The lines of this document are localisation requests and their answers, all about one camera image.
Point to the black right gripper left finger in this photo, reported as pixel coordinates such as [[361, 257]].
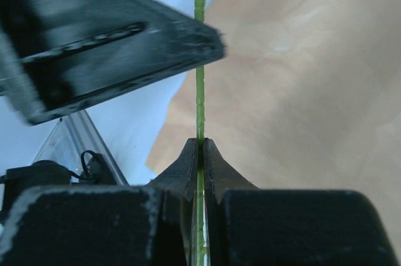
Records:
[[106, 224]]

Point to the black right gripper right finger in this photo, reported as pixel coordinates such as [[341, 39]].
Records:
[[252, 226]]

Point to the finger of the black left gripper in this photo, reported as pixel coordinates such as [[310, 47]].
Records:
[[62, 56]]

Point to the aluminium frame rail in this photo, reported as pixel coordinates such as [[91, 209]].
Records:
[[75, 137]]

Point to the green and peach wrapping paper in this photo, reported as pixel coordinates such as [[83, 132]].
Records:
[[308, 96]]

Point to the pale pink rose stem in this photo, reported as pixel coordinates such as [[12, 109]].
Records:
[[198, 240]]

